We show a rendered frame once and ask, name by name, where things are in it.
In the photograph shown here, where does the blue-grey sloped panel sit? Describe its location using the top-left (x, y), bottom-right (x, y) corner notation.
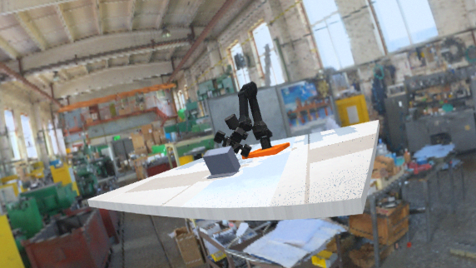
top-left (203, 146), bottom-right (240, 179)

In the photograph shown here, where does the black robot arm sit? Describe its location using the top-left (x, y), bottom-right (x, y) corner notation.
top-left (225, 82), bottom-right (273, 151)

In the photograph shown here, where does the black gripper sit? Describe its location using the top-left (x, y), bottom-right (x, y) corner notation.
top-left (214, 130), bottom-right (252, 157)

